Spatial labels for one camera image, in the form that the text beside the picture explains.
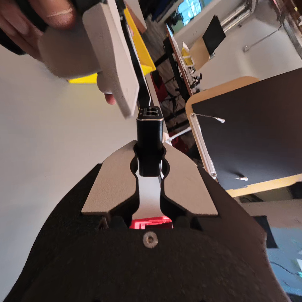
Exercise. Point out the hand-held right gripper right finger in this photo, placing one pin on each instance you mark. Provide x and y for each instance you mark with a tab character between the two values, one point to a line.
186	186

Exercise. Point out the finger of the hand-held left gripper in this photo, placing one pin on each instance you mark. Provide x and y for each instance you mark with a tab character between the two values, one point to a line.
111	52

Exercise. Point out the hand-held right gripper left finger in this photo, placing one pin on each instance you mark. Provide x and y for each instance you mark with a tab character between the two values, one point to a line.
111	184

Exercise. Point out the black ethernet adapter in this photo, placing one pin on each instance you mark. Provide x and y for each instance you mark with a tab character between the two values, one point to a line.
149	141

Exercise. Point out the person's left hand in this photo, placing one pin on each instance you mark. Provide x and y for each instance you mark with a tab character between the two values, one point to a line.
21	16

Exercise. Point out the small yellow plastic bin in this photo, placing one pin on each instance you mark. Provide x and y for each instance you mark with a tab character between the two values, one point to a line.
141	52

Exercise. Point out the red plastic box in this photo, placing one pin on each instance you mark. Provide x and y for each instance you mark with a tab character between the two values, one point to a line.
151	223

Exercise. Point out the white panel stand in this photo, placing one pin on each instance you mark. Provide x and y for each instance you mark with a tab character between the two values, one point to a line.
179	134

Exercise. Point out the brown top desk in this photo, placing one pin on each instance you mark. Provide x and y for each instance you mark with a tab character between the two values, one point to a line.
179	59

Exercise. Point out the tan framed black panel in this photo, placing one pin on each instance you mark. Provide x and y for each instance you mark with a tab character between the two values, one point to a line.
247	141

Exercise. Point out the small black display board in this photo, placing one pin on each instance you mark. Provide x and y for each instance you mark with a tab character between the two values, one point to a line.
213	35

